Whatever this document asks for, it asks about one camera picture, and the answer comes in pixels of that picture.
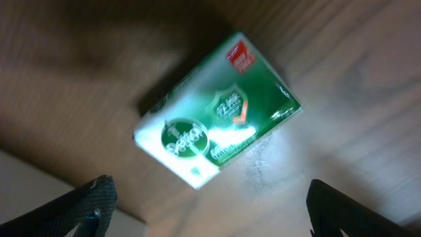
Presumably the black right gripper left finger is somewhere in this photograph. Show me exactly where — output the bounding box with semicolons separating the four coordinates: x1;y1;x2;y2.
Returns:
1;175;118;237

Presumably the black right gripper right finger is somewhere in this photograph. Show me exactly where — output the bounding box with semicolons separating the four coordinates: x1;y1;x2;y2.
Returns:
306;179;415;237

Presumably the green white soap box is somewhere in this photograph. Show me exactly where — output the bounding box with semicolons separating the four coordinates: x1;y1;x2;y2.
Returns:
134;32;302;189

